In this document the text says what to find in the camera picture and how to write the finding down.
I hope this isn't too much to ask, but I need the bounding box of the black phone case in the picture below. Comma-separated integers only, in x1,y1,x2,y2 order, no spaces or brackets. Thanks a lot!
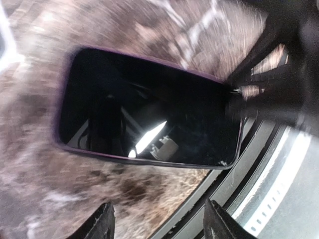
52,45,244,170

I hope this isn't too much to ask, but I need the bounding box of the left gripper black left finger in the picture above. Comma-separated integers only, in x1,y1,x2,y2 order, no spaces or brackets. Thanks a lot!
71,202,115,239

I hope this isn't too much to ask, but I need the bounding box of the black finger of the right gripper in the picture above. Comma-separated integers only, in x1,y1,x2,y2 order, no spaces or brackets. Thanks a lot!
226,14,319,134

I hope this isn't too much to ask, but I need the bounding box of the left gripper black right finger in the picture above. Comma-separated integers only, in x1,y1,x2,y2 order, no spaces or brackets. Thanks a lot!
203,199,252,239

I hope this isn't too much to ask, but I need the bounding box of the black front rail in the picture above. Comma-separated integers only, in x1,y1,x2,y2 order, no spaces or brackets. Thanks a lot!
152,119,319,239

